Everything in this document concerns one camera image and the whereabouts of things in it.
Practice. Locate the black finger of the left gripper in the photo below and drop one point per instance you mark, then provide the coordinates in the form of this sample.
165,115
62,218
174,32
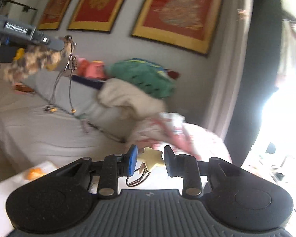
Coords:
50,42

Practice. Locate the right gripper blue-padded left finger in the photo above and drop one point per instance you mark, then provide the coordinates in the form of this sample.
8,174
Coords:
127,162

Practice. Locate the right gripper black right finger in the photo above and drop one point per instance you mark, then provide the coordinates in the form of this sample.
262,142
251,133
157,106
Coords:
174,163

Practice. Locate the cream star charm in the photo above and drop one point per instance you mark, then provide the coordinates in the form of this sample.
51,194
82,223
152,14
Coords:
150,160

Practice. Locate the brown fluffy plush keychain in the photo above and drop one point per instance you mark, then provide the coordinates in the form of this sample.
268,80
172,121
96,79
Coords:
38,57

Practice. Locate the orange yellow soft toy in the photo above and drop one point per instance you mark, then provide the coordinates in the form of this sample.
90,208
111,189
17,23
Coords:
34,173

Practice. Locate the pink floral quilt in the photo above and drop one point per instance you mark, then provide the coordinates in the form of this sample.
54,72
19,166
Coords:
171,129

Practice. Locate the left red gold framed picture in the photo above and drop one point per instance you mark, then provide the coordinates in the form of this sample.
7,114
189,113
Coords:
53,14

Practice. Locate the red gold framed picture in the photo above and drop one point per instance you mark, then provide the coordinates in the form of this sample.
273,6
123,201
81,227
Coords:
188,24
53,14
95,15

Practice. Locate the cream folded blanket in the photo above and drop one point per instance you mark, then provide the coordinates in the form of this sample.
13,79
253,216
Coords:
134,102

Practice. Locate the orange pink plush toy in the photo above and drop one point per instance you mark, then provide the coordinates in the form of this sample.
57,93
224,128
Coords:
91,69

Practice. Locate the middle red gold framed picture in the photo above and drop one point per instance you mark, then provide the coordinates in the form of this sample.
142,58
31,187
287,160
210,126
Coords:
95,15

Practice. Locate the green plush blanket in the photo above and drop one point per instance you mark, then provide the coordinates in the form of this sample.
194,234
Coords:
150,77

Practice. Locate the right red gold framed picture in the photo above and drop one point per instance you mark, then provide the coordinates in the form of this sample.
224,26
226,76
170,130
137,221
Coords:
188,24

